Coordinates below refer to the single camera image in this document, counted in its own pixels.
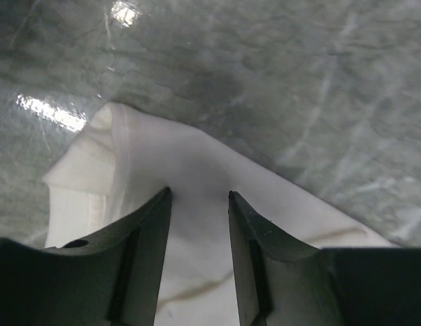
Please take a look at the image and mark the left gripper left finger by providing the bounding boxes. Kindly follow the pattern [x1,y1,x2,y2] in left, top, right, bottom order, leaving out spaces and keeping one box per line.
[0,188,172,325]

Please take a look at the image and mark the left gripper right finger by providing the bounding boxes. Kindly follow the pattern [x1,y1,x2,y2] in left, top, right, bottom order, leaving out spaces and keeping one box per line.
[228,192,421,325]

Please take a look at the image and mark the cream white t shirt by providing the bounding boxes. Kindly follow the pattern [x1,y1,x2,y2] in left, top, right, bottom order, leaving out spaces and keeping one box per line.
[43,103,389,325]

